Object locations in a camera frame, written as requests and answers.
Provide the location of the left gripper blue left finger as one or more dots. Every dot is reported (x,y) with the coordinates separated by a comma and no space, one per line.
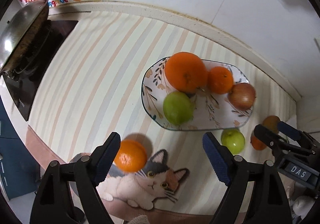
(106,155)

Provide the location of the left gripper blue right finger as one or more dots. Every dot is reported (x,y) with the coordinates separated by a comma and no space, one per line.
(214,152)

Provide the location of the green apple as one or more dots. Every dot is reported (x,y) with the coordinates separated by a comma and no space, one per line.
(234,140)
(178,108)

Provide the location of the orange tangerine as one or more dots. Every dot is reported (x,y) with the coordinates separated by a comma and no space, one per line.
(131,156)

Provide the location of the brown green round fruit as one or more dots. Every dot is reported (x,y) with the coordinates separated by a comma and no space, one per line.
(271,122)

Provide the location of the brown red apple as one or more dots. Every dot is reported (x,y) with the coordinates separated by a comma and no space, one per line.
(242,96)

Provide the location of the small orange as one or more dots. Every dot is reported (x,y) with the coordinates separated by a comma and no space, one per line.
(220,80)

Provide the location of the large orange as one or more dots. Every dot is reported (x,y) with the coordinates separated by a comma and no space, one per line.
(186,72)

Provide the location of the dark orange persimmon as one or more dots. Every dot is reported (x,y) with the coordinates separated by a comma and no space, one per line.
(257,144)

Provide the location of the floral oval ceramic plate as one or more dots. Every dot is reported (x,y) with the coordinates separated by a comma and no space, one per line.
(211,111)

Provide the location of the striped cat table mat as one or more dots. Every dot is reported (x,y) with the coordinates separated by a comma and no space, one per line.
(92,88)

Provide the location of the black induction cooktop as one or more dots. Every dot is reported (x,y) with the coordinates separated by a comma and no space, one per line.
(23,82)

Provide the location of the steel wok with lid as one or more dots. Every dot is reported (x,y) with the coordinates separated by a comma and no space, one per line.
(20,32)

